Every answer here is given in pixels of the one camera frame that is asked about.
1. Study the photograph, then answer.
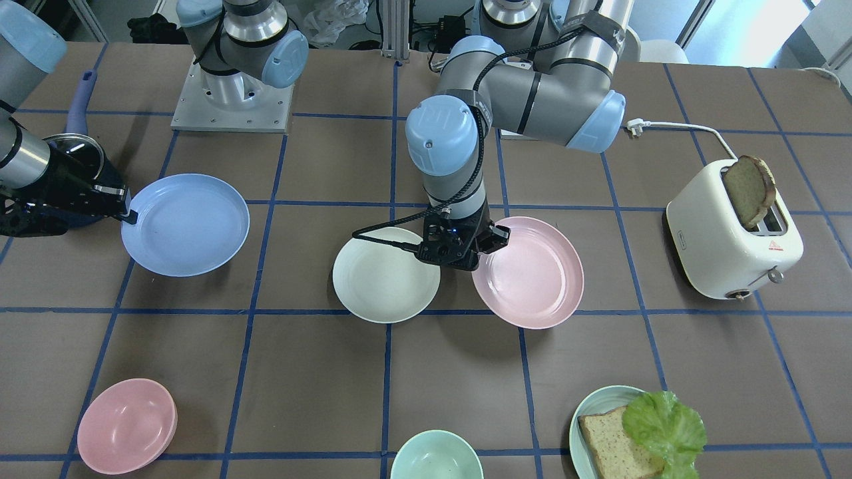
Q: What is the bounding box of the aluminium frame post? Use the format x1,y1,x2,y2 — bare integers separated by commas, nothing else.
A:
375,1,413,64

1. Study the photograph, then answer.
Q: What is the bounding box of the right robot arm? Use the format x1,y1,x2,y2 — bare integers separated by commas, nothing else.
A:
1,1,310,238

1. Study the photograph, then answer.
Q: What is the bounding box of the pink plate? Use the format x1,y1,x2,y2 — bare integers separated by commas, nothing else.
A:
472,216,584,329

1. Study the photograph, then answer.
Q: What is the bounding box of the cream toaster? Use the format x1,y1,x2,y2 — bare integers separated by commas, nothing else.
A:
664,160,804,299

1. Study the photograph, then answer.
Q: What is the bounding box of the white toaster power cord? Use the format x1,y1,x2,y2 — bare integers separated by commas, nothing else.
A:
626,118,740,160

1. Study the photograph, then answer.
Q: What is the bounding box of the green plate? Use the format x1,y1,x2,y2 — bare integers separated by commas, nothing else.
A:
567,385,664,478

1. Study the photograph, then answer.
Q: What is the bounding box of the cream plate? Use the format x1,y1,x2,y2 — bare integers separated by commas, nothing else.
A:
332,239,441,323

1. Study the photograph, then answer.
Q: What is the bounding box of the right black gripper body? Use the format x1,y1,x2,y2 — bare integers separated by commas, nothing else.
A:
1,150,139,238

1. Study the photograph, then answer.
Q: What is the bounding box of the green bowl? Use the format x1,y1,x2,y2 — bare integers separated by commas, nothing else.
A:
389,430,484,478

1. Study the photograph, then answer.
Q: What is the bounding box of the pink bowl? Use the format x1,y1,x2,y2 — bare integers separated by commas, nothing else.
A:
77,378,178,475

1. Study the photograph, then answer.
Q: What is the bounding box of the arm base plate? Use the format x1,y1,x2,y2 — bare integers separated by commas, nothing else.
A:
498,128,534,140
171,65,294,134

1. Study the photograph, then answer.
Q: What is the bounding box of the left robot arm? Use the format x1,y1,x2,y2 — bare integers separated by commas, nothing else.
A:
405,1,634,271

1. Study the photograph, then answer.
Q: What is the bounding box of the green lettuce leaf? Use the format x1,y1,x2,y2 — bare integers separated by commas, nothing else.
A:
622,391,707,478

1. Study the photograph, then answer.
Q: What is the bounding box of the dark blue pot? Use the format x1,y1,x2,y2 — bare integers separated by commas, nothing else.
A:
45,70,130,230

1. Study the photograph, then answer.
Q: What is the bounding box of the blue plate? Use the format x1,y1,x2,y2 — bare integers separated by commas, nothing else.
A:
121,174,250,277

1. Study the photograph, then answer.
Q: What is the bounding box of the bread slice in toaster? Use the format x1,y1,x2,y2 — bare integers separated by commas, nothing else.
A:
722,155,777,230

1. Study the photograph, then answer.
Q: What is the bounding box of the bread slice on plate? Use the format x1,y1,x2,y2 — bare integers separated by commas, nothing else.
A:
578,405,664,478

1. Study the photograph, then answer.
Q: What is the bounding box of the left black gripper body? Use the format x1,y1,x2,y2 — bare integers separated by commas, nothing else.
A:
415,206,511,271

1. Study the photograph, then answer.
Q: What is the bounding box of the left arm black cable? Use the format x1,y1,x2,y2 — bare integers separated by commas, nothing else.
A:
351,27,586,257

